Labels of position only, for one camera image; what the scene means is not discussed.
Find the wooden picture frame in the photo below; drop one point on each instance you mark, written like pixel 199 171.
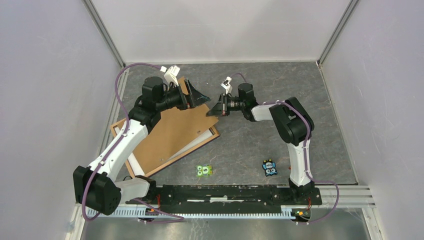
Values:
pixel 205 142

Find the blue owl sticker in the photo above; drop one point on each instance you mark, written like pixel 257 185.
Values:
pixel 269 168

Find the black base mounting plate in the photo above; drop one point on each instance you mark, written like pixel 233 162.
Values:
pixel 229 199

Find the green owl sticker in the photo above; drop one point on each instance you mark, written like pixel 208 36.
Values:
pixel 203 170

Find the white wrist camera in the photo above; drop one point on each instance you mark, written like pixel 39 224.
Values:
pixel 226 85
pixel 170 74

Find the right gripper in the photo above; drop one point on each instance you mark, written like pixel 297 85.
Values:
pixel 220 108

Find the white slotted cable duct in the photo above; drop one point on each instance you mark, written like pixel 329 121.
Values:
pixel 142 211

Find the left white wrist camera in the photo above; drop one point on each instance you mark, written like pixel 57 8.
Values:
pixel 170 74

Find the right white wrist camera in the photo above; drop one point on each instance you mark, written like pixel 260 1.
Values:
pixel 226 85

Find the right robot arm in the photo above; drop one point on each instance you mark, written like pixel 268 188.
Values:
pixel 293 124

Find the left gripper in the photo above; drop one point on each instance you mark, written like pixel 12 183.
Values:
pixel 198 98

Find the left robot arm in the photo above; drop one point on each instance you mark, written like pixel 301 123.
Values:
pixel 94 186

